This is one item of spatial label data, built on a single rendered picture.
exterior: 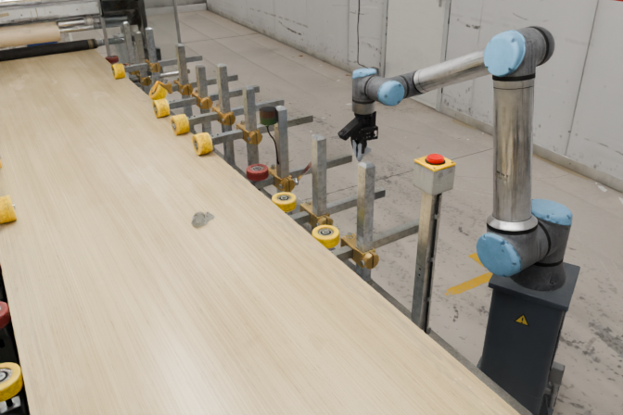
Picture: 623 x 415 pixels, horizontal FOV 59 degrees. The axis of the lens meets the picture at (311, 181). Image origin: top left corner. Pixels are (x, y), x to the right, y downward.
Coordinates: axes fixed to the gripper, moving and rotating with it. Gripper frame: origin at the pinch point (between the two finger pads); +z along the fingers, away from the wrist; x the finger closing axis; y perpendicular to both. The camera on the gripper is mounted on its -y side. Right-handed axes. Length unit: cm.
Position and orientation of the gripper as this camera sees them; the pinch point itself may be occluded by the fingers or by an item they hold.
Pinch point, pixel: (357, 158)
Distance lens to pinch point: 226.1
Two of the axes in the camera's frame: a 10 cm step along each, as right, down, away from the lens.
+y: 8.5, -2.5, 4.6
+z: 0.2, 8.9, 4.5
